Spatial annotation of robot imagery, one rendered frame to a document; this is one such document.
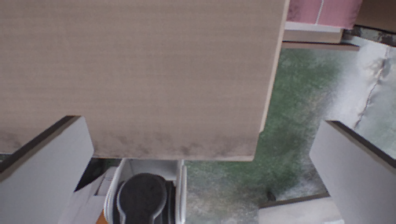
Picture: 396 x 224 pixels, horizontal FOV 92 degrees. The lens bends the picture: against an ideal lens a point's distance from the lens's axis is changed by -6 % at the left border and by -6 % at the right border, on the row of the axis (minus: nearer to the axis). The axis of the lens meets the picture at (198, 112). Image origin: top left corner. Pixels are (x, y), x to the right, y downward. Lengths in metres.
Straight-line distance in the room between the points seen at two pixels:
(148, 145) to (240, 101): 0.11
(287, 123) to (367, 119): 0.63
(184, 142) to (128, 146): 0.06
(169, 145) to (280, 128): 1.47
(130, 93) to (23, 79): 0.10
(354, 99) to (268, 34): 1.65
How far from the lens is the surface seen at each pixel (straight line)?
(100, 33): 0.19
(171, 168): 0.59
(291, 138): 1.76
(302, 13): 0.89
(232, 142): 0.22
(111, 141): 0.24
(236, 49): 0.18
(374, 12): 1.23
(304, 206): 2.08
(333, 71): 1.62
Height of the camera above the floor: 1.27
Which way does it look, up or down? 60 degrees down
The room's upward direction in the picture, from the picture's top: 180 degrees clockwise
